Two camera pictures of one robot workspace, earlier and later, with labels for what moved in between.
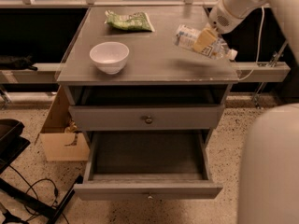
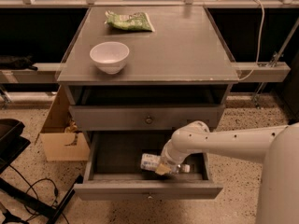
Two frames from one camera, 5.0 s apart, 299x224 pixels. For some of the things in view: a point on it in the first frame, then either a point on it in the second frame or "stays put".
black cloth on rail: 16,63 stays put
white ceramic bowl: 110,57 stays put
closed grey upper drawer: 150,117 stays put
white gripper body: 221,19 -> 168,161
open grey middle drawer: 148,165 stays put
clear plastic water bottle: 187,36 -> 151,161
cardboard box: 62,139 stays put
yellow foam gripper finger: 203,40 -> 163,169
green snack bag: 135,21 stays put
